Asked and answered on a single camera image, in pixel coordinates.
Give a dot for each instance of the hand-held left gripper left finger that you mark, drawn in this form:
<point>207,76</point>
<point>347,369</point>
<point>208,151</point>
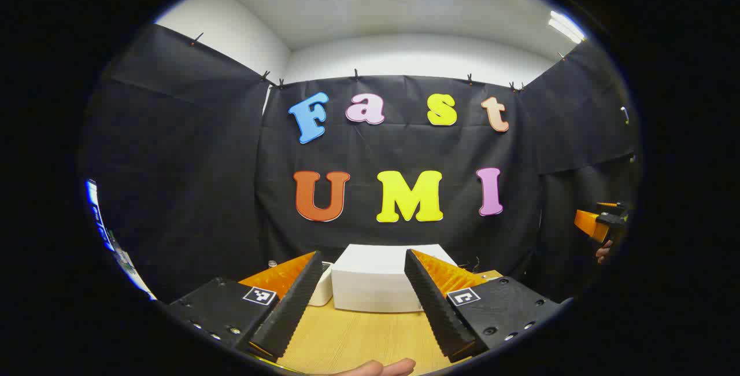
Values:
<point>295,306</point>

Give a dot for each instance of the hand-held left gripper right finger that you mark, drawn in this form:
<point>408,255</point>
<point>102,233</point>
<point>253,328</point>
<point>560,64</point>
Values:
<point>439,312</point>

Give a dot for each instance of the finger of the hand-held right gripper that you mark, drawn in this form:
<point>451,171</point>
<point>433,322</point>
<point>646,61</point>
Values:
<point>588,222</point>

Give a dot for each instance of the white microwave oven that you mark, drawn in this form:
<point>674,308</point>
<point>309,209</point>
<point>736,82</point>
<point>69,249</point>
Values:
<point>376,277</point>

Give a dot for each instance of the white kettle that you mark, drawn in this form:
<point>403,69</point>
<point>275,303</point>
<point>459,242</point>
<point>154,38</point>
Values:
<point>322,286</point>

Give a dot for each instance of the black backdrop cloth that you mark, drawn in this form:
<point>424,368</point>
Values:
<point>404,150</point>

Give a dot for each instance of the ceiling light panel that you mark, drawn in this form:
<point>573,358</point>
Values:
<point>566,26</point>

